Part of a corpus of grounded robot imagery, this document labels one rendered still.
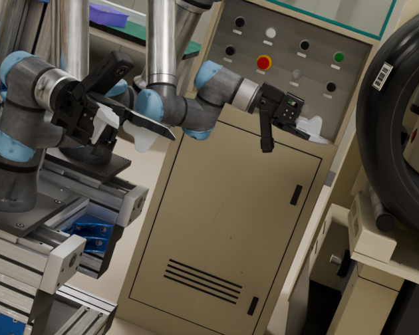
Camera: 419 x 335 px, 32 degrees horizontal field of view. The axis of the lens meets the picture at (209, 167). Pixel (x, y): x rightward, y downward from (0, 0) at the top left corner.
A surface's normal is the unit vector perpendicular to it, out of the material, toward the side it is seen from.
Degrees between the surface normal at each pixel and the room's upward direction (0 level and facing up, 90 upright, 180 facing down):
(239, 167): 90
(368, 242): 90
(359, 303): 90
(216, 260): 90
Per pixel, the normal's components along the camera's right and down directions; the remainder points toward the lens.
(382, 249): -0.16, 0.22
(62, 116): -0.54, -0.09
